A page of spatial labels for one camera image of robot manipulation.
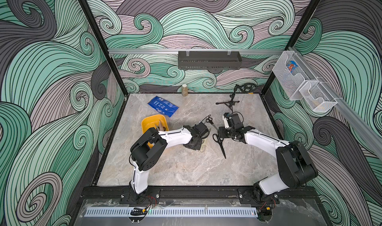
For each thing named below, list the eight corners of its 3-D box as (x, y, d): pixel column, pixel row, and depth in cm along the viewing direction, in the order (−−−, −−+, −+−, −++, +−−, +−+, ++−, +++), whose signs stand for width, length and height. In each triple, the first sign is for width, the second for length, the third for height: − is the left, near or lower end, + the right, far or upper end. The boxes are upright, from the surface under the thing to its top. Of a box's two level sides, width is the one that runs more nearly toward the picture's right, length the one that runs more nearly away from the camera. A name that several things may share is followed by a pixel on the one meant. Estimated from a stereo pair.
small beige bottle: (183, 97, 121) (183, 88, 113) (181, 93, 124) (180, 85, 116) (188, 95, 122) (188, 87, 115) (185, 92, 125) (185, 83, 118)
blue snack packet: (148, 106, 114) (147, 103, 112) (157, 98, 120) (156, 95, 117) (169, 118, 107) (169, 115, 104) (177, 108, 112) (177, 106, 110)
